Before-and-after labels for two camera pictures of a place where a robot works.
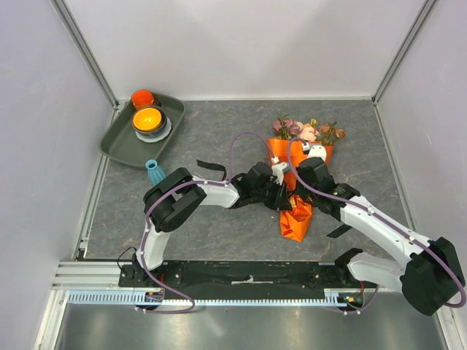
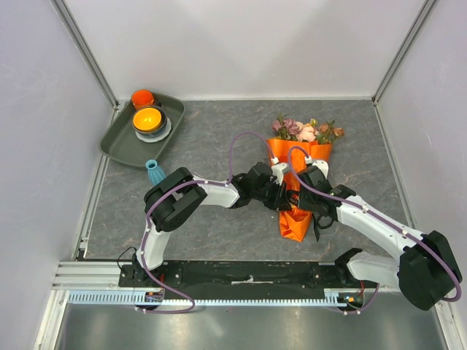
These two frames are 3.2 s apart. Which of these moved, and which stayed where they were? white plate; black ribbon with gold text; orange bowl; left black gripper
Moved: black ribbon with gold text
Stayed: orange bowl; left black gripper; white plate
